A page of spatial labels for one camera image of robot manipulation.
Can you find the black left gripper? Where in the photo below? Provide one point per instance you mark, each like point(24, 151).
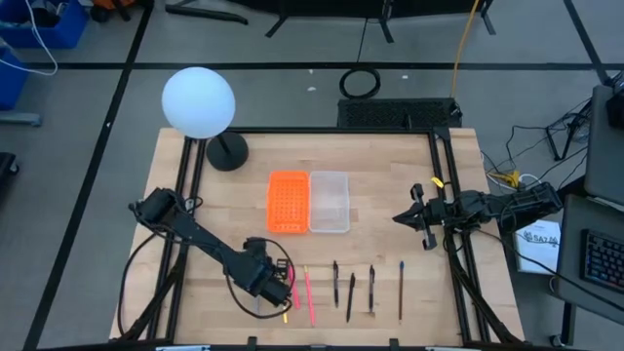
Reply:
point(275, 292)

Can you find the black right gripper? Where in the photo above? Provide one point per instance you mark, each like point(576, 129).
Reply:
point(434, 212)

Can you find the pink highlighter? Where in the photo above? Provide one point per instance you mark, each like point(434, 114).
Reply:
point(295, 292)

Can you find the yellow pencil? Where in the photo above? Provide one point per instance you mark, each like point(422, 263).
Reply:
point(285, 319)

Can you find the long pink pen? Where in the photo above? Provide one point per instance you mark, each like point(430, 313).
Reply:
point(309, 295)

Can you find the black ballpoint pen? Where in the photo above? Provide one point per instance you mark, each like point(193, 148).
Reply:
point(350, 297)
point(336, 287)
point(371, 290)

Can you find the brown pen blue cap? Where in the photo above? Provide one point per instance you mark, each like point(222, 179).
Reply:
point(401, 292)

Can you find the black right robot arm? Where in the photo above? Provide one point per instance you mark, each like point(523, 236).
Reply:
point(512, 205)

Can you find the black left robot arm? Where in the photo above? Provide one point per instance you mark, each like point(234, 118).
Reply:
point(195, 234)

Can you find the clear plastic supply box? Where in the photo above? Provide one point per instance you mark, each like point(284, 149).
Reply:
point(329, 202)

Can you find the orange perforated plastic lid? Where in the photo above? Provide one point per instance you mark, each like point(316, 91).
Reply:
point(287, 202)

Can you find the yellow power plug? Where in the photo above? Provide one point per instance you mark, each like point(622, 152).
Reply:
point(507, 179)

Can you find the black perforated computer case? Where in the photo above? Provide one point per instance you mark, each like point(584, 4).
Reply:
point(400, 113)

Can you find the white printed booklet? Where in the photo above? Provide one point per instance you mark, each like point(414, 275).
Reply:
point(536, 244)

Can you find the grey desk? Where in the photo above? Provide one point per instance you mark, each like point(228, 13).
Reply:
point(570, 273)

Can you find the black tripod stand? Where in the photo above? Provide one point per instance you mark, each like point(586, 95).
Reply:
point(568, 131)

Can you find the black backlit keyboard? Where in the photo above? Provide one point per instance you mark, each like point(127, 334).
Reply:
point(604, 261)

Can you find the black stand with legs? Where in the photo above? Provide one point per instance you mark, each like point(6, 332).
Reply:
point(385, 19)

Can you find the grey flat panel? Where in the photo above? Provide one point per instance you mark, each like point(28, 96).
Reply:
point(604, 156)

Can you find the white globe lamp black base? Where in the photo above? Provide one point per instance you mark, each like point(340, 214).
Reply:
point(197, 102)

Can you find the black desk device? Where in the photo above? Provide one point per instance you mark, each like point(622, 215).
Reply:
point(616, 105)

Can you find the black floor bar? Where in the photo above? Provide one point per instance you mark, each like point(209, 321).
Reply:
point(205, 13)

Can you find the grey metal foot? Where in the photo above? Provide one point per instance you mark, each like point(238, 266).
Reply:
point(19, 119)

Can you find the orange and black equipment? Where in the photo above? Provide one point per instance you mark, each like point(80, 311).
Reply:
point(112, 6)

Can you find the large blue storage bin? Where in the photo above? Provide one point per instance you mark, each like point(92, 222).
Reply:
point(58, 34)

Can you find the small blue storage bin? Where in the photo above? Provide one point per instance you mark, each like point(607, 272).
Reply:
point(10, 83)

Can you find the black table edge bracket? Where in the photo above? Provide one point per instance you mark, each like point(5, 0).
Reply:
point(394, 343)
point(251, 342)

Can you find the black aluminium table frame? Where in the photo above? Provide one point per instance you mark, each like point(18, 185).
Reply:
point(341, 130)

